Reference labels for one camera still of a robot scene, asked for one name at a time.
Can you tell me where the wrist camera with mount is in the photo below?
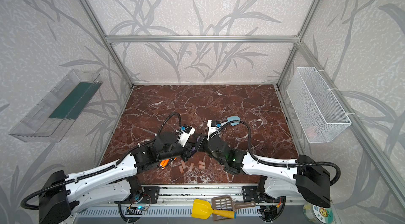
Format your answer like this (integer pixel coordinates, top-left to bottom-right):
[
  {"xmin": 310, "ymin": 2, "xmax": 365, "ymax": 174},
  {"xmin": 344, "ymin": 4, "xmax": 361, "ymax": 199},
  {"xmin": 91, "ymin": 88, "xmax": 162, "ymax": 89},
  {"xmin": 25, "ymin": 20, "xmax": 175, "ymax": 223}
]
[
  {"xmin": 207, "ymin": 120, "xmax": 221, "ymax": 141},
  {"xmin": 178, "ymin": 124, "xmax": 195, "ymax": 148}
]

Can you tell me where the clear plastic wall tray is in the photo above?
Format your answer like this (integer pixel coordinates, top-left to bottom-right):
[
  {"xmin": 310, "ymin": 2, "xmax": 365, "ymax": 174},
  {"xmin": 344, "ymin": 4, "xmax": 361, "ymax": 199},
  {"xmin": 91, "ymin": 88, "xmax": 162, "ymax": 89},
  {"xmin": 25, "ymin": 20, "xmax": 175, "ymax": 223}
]
[{"xmin": 9, "ymin": 69, "xmax": 103, "ymax": 143}]

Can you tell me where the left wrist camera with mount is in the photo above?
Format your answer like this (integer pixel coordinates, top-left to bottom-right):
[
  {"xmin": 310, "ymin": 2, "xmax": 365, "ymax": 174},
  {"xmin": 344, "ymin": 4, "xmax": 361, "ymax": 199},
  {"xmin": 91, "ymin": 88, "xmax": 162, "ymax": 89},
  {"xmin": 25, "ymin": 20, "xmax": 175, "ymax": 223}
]
[{"xmin": 178, "ymin": 124, "xmax": 195, "ymax": 148}]

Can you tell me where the green circuit board with wires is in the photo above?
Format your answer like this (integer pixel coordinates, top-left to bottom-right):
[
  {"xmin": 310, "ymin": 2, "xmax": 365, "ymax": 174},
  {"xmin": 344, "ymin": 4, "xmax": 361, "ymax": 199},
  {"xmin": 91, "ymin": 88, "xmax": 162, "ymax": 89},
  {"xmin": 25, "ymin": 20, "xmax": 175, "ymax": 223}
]
[{"xmin": 125, "ymin": 205, "xmax": 150, "ymax": 216}]

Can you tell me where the white wire mesh basket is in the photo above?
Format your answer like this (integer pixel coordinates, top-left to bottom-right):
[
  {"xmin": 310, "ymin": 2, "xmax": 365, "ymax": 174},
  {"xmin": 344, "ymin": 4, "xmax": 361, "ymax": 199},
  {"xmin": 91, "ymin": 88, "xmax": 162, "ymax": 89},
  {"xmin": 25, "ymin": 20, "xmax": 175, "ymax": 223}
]
[{"xmin": 286, "ymin": 67, "xmax": 352, "ymax": 144}]

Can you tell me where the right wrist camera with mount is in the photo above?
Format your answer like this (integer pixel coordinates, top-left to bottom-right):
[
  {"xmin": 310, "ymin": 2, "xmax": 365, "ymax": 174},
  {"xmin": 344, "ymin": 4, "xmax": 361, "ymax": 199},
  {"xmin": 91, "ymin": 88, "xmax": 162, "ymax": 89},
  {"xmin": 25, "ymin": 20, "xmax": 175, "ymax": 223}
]
[{"xmin": 207, "ymin": 120, "xmax": 221, "ymax": 141}]

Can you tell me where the yellow toy shovel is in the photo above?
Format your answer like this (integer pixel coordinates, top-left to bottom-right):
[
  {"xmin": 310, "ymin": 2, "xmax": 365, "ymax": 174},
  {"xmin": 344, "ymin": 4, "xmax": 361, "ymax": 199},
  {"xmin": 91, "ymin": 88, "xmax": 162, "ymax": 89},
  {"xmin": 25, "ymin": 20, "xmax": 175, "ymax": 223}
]
[{"xmin": 191, "ymin": 199, "xmax": 236, "ymax": 220}]

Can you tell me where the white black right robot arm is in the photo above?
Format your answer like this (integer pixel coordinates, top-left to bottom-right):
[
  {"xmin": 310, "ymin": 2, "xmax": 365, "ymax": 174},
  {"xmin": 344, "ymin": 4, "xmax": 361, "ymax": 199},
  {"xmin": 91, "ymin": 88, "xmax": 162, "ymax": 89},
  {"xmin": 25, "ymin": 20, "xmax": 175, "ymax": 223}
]
[{"xmin": 194, "ymin": 135, "xmax": 331, "ymax": 208}]

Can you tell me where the light blue toy shovel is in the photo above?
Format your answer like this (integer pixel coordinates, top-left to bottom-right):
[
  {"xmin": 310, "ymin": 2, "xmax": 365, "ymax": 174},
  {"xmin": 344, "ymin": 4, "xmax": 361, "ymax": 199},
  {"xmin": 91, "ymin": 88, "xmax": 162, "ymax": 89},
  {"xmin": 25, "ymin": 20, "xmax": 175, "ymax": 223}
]
[{"xmin": 221, "ymin": 115, "xmax": 240, "ymax": 126}]

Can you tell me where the brown toy spatula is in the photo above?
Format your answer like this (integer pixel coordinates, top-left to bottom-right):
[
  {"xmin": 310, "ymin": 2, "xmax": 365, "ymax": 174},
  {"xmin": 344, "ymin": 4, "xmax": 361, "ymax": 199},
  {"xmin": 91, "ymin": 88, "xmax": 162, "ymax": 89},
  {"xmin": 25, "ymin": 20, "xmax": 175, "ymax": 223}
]
[{"xmin": 211, "ymin": 195, "xmax": 256, "ymax": 211}]

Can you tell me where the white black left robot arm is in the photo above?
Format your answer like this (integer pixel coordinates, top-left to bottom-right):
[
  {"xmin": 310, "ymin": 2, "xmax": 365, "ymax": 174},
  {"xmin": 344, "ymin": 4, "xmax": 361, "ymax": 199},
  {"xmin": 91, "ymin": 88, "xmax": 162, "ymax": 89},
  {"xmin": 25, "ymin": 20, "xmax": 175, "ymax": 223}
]
[{"xmin": 38, "ymin": 132, "xmax": 201, "ymax": 224}]

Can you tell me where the orange marker pen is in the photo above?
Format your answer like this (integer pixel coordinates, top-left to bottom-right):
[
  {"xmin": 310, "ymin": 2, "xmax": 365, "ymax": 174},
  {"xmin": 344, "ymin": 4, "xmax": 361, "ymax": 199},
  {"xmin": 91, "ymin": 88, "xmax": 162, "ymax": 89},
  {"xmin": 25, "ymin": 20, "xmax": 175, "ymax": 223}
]
[{"xmin": 159, "ymin": 157, "xmax": 176, "ymax": 169}]

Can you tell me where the aluminium cage frame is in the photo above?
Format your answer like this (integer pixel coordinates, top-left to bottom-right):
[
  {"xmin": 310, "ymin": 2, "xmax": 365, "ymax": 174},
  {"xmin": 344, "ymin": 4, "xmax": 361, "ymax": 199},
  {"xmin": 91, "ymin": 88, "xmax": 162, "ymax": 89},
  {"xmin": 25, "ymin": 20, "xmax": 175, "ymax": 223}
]
[{"xmin": 78, "ymin": 0, "xmax": 405, "ymax": 211}]

